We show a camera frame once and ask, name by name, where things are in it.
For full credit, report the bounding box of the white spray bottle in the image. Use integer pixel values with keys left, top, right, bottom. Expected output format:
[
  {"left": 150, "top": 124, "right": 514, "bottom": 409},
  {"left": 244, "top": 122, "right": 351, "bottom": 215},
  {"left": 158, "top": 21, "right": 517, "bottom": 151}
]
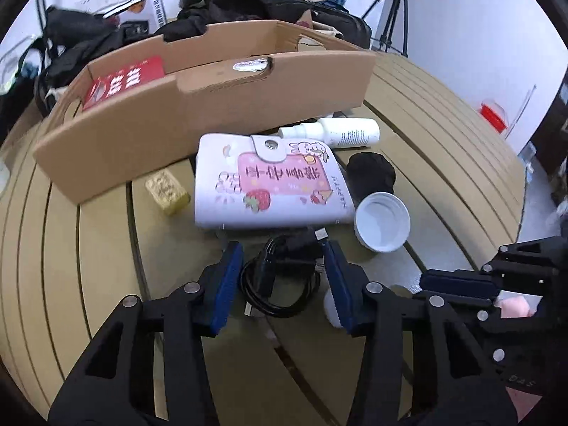
[{"left": 279, "top": 118, "right": 381, "bottom": 148}]

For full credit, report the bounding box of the gold bar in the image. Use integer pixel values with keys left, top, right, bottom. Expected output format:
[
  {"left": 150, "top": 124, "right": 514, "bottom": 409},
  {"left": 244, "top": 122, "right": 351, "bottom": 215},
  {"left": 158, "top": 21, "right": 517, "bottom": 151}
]
[{"left": 146, "top": 169, "right": 191, "bottom": 217}]

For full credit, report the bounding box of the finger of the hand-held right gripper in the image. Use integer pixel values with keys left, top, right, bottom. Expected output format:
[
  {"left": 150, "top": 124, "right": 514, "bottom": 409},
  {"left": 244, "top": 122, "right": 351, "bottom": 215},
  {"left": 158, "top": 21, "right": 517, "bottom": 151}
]
[
  {"left": 480, "top": 236, "right": 568, "bottom": 296},
  {"left": 419, "top": 270, "right": 502, "bottom": 360}
]

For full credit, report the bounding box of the white printed carton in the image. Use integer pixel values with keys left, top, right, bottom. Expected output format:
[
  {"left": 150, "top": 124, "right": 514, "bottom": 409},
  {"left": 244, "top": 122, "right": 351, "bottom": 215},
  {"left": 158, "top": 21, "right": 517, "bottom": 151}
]
[{"left": 80, "top": 0, "right": 167, "bottom": 32}]

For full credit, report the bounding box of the red printed box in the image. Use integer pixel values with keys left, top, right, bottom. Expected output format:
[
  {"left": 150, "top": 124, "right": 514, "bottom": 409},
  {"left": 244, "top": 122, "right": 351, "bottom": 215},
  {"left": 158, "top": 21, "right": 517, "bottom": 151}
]
[{"left": 81, "top": 55, "right": 167, "bottom": 111}]

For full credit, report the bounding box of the red container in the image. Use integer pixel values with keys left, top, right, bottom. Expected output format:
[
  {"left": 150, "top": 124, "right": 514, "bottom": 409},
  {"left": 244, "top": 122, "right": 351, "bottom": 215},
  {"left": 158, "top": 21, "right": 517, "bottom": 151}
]
[{"left": 478, "top": 100, "right": 510, "bottom": 133}]

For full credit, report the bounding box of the black cable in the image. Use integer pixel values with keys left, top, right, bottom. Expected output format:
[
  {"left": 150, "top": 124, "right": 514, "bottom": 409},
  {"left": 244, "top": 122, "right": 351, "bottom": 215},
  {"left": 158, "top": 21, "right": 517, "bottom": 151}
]
[{"left": 241, "top": 226, "right": 331, "bottom": 319}]

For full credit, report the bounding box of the long cardboard box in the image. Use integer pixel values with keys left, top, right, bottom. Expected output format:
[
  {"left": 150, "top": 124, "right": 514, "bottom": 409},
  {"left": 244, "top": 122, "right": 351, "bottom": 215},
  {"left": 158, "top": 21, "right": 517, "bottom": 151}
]
[{"left": 33, "top": 20, "right": 377, "bottom": 205}]

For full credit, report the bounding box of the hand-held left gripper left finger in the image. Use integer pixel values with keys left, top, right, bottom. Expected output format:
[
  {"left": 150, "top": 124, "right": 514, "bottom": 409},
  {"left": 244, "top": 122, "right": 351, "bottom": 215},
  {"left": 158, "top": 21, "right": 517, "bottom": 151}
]
[{"left": 48, "top": 240, "right": 245, "bottom": 426}]

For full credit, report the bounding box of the black jacket heap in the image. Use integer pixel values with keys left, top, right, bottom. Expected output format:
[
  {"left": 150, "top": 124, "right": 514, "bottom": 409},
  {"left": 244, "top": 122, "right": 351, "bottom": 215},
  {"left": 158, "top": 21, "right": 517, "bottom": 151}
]
[{"left": 153, "top": 0, "right": 372, "bottom": 51}]

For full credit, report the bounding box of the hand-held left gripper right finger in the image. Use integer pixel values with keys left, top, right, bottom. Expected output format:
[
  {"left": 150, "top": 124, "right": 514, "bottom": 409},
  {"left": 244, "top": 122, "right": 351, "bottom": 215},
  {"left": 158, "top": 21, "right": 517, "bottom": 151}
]
[{"left": 322, "top": 240, "right": 518, "bottom": 426}]

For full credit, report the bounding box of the black fabric wagon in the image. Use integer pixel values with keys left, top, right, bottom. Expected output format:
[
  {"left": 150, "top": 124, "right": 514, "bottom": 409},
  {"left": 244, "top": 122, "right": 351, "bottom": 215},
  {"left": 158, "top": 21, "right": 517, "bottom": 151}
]
[{"left": 33, "top": 6, "right": 129, "bottom": 111}]

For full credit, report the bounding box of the black round object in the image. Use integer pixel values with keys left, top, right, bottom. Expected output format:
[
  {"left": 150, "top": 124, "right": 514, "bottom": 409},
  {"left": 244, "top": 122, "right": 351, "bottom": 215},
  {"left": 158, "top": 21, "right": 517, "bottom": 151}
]
[{"left": 346, "top": 153, "right": 397, "bottom": 197}]

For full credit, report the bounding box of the white pink snap notebook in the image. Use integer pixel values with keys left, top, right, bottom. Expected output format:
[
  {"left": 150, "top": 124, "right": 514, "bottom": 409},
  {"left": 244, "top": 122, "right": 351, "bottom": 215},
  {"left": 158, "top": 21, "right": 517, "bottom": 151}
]
[{"left": 194, "top": 133, "right": 356, "bottom": 230}]

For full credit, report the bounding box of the black tripod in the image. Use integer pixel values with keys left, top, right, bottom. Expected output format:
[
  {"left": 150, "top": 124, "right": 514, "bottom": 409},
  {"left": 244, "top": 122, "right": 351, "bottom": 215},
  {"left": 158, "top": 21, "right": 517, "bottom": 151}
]
[{"left": 361, "top": 0, "right": 440, "bottom": 56}]

